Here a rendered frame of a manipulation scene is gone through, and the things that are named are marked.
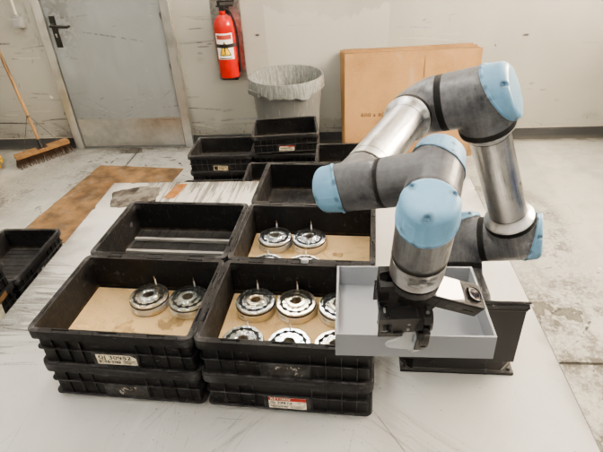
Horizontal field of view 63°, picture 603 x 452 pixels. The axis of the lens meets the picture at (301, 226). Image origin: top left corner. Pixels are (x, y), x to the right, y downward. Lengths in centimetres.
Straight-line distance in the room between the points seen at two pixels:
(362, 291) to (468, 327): 22
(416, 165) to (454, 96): 36
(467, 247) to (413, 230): 72
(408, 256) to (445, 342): 29
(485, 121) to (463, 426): 68
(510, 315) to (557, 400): 25
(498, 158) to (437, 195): 53
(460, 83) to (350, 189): 40
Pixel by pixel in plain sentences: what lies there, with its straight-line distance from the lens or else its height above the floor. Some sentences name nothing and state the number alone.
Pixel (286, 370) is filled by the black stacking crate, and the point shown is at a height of 85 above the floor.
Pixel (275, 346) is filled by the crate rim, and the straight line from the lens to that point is 108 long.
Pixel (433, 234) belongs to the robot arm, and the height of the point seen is 139.
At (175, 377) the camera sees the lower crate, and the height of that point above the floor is 81.
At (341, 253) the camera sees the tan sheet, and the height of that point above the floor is 83.
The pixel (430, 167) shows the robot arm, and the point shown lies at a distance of 67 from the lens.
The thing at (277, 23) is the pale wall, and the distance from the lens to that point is 409.
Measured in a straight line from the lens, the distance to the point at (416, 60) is 400.
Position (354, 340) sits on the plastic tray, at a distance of 88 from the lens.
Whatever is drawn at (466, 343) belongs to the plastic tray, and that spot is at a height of 108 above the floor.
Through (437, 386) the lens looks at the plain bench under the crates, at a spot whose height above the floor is 70.
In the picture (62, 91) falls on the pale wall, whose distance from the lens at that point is 474.
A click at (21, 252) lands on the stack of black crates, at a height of 38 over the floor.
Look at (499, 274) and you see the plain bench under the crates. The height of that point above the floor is 70.
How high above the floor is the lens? 171
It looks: 33 degrees down
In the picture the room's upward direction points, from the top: 3 degrees counter-clockwise
